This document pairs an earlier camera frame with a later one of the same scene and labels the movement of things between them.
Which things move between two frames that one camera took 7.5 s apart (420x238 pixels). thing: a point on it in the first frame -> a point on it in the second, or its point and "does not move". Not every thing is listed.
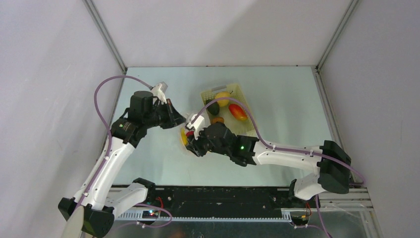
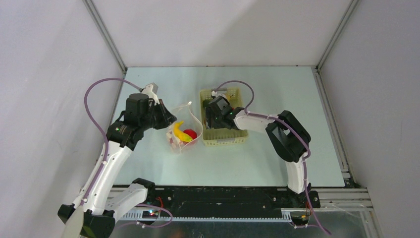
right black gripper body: (199, 143) -> (214, 109)
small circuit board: (149, 214) does not move
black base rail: (223, 201) does not move
